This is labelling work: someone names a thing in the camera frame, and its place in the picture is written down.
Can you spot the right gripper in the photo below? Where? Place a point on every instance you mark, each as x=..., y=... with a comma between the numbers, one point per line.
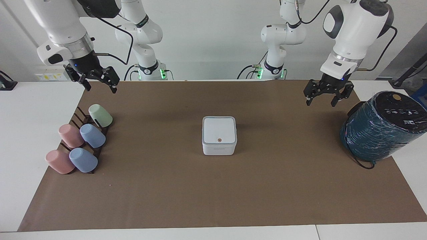
x=87, y=66

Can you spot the plastic-wrapped dark teal cooker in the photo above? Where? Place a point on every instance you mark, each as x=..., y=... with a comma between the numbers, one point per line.
x=377, y=133

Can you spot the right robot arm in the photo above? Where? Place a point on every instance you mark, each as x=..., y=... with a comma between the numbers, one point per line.
x=63, y=23

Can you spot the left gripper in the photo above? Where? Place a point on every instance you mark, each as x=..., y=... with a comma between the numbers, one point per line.
x=332, y=83

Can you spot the white square trash can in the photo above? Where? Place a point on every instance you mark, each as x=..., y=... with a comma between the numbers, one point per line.
x=219, y=133

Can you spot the black stand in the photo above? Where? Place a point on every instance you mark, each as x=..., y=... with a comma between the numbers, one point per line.
x=408, y=71
x=6, y=83

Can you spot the pink plastic cup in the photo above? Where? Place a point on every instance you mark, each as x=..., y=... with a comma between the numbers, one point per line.
x=70, y=135
x=59, y=161

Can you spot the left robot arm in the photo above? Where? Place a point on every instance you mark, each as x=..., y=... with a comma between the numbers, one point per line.
x=353, y=30

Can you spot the dark brown cup rack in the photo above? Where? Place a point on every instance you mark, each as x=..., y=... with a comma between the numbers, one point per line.
x=87, y=120

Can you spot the green plastic cup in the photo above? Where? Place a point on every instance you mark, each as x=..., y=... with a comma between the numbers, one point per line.
x=101, y=115

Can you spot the white wall socket strip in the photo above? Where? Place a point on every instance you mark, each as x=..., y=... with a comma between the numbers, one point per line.
x=50, y=77

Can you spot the blue plastic cup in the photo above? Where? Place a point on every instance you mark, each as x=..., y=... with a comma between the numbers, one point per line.
x=93, y=136
x=83, y=160

